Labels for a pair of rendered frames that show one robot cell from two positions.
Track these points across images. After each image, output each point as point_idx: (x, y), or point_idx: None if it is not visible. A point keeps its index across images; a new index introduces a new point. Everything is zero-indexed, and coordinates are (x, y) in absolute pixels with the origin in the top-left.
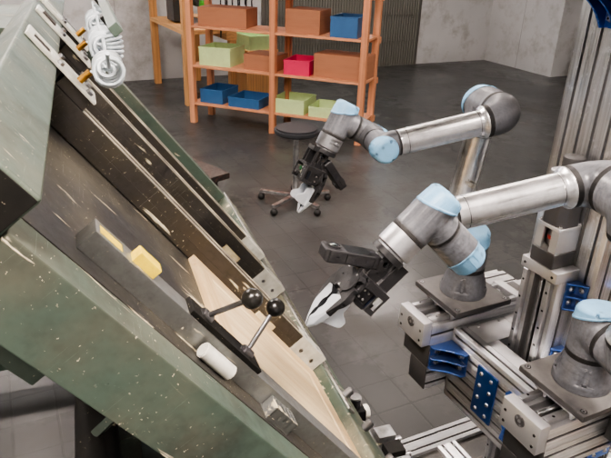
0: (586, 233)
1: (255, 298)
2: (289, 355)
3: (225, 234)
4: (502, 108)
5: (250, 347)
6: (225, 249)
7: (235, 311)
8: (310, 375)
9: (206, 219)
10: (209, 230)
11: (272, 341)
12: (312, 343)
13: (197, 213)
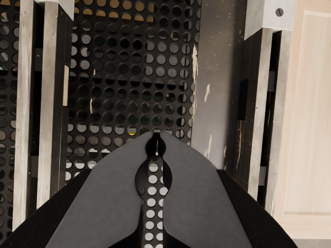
0: None
1: None
2: (300, 59)
3: (57, 123)
4: None
5: None
6: (65, 100)
7: (314, 184)
8: (308, 12)
9: (57, 169)
10: (62, 147)
11: (303, 102)
12: (289, 0)
13: (58, 187)
